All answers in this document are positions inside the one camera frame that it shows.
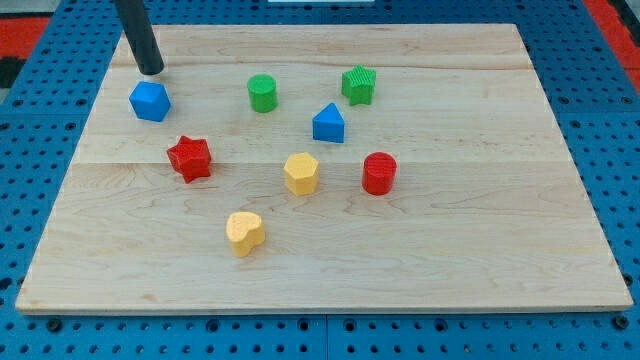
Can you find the yellow hexagon block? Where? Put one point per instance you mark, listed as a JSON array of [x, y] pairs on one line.
[[301, 172]]

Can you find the red cylinder block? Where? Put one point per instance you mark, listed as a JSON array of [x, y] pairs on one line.
[[379, 171]]

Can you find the green star block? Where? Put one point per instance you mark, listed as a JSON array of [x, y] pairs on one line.
[[358, 85]]

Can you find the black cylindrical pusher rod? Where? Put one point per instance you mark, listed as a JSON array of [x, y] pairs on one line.
[[141, 38]]

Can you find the yellow heart block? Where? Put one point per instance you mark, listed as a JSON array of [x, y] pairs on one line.
[[244, 230]]

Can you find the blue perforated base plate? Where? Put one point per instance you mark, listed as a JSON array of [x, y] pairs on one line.
[[44, 113]]

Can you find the blue triangle block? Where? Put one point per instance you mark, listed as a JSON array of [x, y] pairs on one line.
[[328, 125]]

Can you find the wooden board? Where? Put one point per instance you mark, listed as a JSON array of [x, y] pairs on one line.
[[487, 213]]

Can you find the green cylinder block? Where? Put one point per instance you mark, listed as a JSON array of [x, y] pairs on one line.
[[262, 91]]

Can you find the red star block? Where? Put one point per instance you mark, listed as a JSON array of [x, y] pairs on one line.
[[191, 158]]

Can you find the blue cube block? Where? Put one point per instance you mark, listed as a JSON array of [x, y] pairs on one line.
[[150, 101]]

